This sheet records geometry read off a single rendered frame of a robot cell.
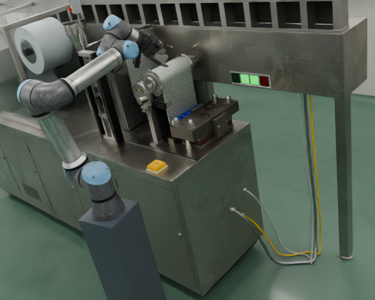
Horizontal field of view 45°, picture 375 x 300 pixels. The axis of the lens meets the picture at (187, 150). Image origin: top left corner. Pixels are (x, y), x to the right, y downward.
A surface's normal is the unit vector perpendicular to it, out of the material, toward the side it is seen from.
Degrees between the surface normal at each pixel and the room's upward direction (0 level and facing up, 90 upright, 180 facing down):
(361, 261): 0
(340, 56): 90
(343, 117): 90
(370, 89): 90
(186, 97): 90
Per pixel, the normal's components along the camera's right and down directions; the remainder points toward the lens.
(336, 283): -0.18, -0.87
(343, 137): -0.66, 0.46
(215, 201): 0.73, 0.20
